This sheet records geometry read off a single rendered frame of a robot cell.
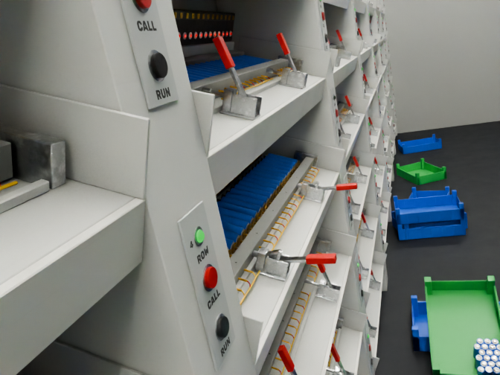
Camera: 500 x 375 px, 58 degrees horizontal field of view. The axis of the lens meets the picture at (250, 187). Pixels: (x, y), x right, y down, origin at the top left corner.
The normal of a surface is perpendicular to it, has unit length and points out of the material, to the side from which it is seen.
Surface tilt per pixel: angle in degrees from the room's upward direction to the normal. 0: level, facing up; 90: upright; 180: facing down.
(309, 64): 90
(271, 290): 20
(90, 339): 90
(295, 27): 90
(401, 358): 0
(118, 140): 90
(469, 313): 27
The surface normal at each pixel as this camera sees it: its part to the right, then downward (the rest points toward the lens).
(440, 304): -0.31, -0.69
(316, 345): 0.14, -0.91
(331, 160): -0.31, 0.32
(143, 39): 0.93, -0.09
